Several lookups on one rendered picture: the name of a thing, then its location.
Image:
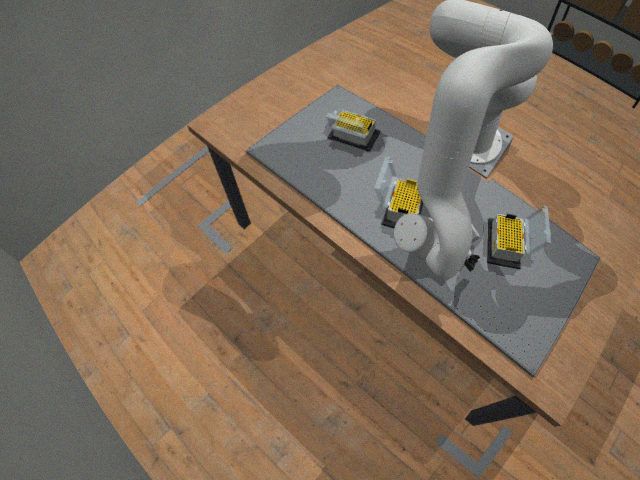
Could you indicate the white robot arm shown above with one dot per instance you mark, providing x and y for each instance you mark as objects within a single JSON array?
[{"x": 458, "y": 113}]

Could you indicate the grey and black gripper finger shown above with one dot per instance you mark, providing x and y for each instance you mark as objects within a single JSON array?
[{"x": 470, "y": 263}]

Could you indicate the yellow perforated tip rack plate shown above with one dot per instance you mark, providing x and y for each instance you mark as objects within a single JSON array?
[
  {"x": 362, "y": 120},
  {"x": 406, "y": 198},
  {"x": 510, "y": 233}
]

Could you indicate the black holder plate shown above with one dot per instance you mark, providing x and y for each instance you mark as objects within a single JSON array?
[
  {"x": 367, "y": 147},
  {"x": 389, "y": 223},
  {"x": 494, "y": 260}
]

